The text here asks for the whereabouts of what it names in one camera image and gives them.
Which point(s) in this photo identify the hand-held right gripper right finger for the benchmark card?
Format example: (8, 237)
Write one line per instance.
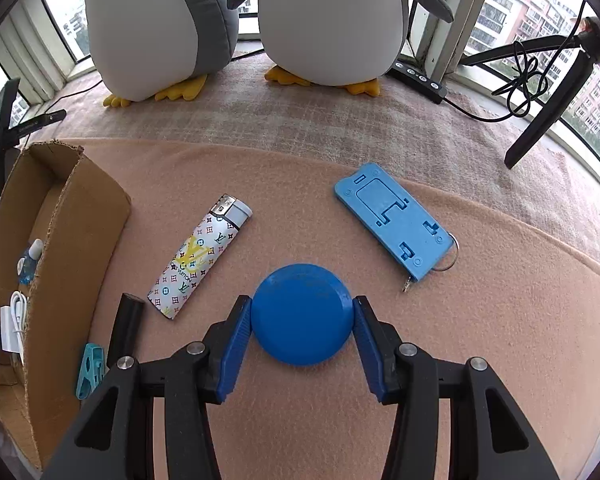
(367, 350)

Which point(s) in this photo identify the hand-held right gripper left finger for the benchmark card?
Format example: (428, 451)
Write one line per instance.
(235, 350)

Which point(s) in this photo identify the blue round disc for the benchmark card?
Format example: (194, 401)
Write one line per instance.
(302, 315)

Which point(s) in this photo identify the small blue bottle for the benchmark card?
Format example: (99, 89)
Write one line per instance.
(30, 265)

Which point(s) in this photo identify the patterned white lighter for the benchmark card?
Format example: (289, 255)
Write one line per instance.
(195, 265)

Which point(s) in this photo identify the light blue clothespin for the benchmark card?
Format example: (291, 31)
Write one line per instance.
(89, 370)

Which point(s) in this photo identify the black cylinder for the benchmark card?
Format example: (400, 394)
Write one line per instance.
(127, 325)

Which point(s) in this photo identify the blue folding phone stand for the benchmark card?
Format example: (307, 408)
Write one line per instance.
(380, 210)

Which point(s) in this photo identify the cardboard box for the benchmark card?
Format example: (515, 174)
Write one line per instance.
(75, 220)

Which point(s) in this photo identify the checked blanket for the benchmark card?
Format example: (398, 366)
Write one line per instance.
(305, 120)

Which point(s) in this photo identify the black inline light controller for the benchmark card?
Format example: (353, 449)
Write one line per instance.
(417, 80)

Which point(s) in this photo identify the black tripod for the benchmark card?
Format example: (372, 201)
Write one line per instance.
(545, 122)

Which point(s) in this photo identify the large penguin plush toy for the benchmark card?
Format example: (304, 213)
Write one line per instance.
(145, 35)

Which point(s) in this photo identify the small penguin plush toy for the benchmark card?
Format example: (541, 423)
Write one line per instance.
(330, 20)

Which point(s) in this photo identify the black camera on grey stand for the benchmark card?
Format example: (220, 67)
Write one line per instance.
(30, 127)

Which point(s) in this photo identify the white window frame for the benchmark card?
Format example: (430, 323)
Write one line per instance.
(440, 20)

